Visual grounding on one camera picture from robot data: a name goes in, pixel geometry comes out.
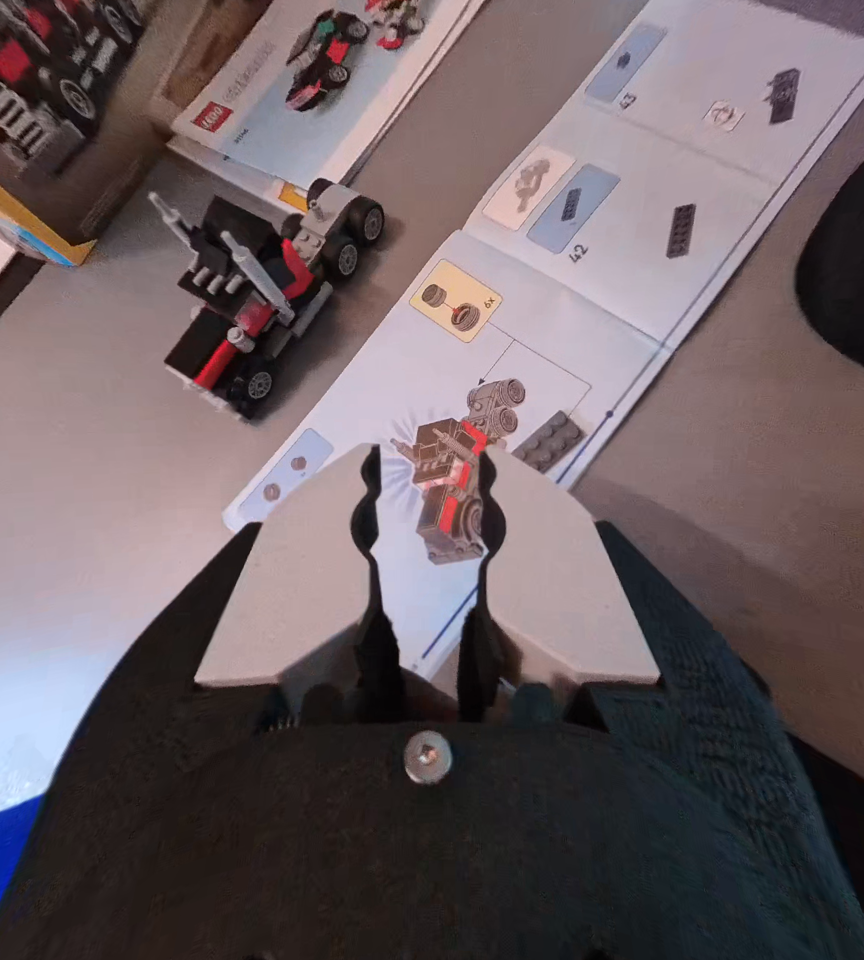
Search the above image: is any lego set box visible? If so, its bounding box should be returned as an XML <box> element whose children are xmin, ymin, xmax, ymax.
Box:
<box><xmin>0</xmin><ymin>0</ymin><xmax>275</xmax><ymax>268</ymax></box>

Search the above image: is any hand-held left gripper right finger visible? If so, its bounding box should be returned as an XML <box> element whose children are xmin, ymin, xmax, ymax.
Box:
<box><xmin>459</xmin><ymin>450</ymin><xmax>658</xmax><ymax>721</ymax></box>

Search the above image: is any clear plastic bag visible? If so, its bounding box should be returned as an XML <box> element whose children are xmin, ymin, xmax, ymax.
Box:
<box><xmin>0</xmin><ymin>758</ymin><xmax>46</xmax><ymax>834</ymax></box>

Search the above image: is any open lego instruction booklet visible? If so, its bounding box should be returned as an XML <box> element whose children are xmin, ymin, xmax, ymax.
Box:
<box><xmin>222</xmin><ymin>0</ymin><xmax>864</xmax><ymax>676</ymax></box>

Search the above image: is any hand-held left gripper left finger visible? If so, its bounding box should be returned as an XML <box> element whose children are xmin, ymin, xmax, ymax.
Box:
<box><xmin>195</xmin><ymin>446</ymin><xmax>400</xmax><ymax>721</ymax></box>

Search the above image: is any closed lego instruction booklet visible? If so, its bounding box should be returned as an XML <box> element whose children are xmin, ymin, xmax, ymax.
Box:
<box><xmin>170</xmin><ymin>0</ymin><xmax>487</xmax><ymax>192</ymax></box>

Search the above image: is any red black lego vehicle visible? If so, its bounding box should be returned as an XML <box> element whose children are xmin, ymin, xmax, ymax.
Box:
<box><xmin>150</xmin><ymin>177</ymin><xmax>388</xmax><ymax>423</ymax></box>

